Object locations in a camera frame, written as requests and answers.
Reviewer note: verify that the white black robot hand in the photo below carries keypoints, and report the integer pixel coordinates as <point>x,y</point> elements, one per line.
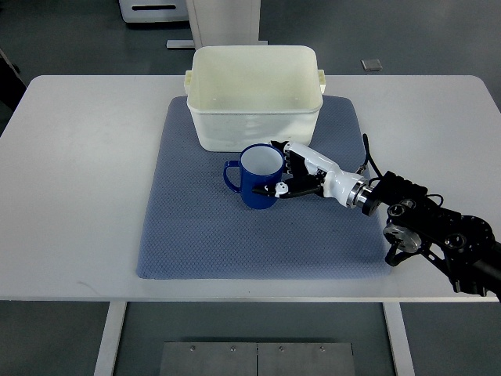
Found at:
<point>313,173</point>

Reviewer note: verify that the blue enamel mug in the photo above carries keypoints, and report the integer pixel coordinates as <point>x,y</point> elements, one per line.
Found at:
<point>258,165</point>

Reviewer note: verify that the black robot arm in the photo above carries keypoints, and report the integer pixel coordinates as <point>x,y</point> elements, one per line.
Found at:
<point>463,247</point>

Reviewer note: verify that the white plastic box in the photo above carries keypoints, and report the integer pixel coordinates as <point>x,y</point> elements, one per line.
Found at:
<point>240,95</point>

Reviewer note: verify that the small grey floor plate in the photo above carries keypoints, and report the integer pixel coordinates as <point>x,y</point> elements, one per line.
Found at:
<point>371,65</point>

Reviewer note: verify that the blue textured mat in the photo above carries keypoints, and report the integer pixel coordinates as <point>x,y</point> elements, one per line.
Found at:
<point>197,228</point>

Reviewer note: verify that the white column with base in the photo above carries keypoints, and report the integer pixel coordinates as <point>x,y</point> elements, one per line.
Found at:
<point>219,22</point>

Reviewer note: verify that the right white table leg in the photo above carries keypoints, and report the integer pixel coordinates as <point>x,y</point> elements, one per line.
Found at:
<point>400,350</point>

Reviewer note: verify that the white table leg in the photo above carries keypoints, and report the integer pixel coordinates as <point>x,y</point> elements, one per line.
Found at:
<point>400,350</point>
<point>110,340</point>

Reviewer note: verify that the grey metal floor plate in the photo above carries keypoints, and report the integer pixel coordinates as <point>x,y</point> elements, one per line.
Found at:
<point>257,358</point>

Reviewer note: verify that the white cabinet with slot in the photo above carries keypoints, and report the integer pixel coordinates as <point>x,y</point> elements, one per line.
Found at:
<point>154,11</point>

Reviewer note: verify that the left white table leg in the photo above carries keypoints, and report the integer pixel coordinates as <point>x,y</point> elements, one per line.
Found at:
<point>110,340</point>

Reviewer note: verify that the dark chair at left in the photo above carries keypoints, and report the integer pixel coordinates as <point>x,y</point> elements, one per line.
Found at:
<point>12,87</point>

